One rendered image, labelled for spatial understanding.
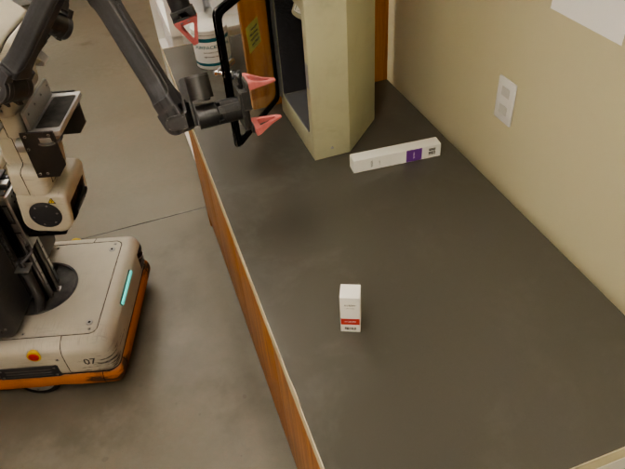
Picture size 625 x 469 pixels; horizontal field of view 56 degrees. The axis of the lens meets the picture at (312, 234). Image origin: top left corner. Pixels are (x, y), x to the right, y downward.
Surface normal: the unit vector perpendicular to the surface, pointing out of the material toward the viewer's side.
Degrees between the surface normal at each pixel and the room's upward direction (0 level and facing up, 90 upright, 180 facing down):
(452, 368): 0
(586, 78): 90
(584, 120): 90
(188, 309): 0
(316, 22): 90
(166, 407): 0
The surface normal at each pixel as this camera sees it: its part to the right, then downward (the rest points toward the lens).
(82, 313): -0.07, -0.75
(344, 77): 0.33, 0.61
